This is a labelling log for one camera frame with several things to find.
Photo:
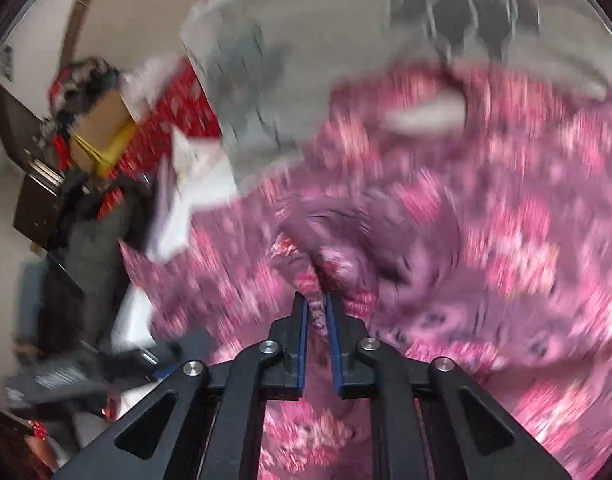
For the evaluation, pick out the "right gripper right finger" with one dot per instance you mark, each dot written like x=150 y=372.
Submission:
x=351 y=377

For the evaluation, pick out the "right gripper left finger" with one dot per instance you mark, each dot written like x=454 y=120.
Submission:
x=283 y=377

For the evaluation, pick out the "purple floral fleece garment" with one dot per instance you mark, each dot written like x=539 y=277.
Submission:
x=465 y=214

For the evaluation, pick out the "dark padded jacket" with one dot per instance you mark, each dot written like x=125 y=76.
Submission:
x=85 y=282

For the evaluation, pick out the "red patterned blanket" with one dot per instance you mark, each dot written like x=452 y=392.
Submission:
x=182 y=105

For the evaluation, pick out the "cardboard box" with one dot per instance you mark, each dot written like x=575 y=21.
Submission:
x=102 y=135

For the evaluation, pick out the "grey floral pillow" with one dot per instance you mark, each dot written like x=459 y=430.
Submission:
x=268 y=66

